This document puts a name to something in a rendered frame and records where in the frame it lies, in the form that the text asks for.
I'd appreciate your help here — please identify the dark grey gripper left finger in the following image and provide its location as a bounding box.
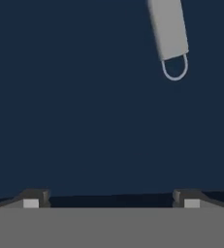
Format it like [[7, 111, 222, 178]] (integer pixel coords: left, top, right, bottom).
[[0, 188, 51, 209]]

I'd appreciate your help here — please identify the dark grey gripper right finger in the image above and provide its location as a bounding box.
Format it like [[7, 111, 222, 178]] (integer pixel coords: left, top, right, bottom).
[[172, 188, 224, 209]]

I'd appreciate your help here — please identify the grey peeler with wire loop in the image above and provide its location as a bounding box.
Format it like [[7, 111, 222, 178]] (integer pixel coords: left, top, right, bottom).
[[146, 0, 190, 82]]

